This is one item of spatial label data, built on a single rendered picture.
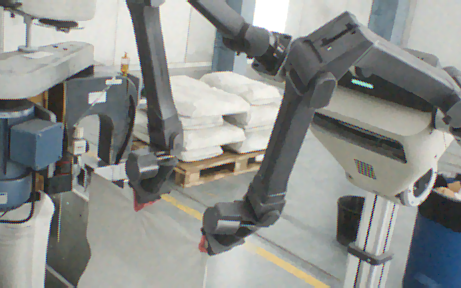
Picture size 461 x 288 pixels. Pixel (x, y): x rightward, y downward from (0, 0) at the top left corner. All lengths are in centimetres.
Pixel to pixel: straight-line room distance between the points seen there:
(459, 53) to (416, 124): 843
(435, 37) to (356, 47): 909
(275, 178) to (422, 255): 247
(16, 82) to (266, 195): 59
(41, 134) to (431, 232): 254
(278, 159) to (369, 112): 44
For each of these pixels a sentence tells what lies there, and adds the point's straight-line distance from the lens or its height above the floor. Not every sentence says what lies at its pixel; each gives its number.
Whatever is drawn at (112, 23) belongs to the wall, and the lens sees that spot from 686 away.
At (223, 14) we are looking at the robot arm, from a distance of 161.
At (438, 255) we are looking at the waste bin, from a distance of 365.
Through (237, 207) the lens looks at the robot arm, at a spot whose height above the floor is 123.
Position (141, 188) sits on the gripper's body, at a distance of 165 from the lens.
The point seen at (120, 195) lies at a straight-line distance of 178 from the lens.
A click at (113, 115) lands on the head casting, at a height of 122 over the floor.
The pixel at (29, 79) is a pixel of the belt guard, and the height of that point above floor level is 141.
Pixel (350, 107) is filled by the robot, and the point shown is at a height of 140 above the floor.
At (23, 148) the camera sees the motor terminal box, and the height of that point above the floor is 126.
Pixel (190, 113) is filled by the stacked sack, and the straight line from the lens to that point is 450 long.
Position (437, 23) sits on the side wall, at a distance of 1014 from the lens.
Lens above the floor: 177
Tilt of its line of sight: 18 degrees down
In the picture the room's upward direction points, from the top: 8 degrees clockwise
